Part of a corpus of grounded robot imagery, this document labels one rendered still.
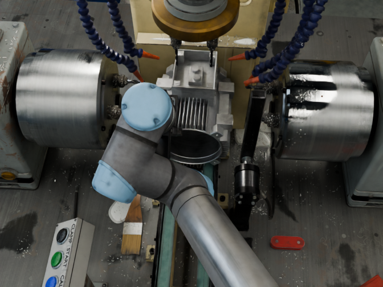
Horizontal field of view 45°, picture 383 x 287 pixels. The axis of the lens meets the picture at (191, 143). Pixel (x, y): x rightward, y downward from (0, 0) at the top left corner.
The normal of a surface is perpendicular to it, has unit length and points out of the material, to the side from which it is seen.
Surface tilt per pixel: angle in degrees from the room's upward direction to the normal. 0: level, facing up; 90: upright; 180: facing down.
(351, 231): 0
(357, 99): 24
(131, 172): 51
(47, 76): 13
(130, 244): 2
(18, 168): 90
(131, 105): 30
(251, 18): 90
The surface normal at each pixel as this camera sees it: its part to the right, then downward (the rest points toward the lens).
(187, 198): -0.41, -0.64
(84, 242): 0.79, -0.29
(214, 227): -0.11, -0.80
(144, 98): -0.03, -0.05
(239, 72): -0.06, 0.84
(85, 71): 0.00, -0.46
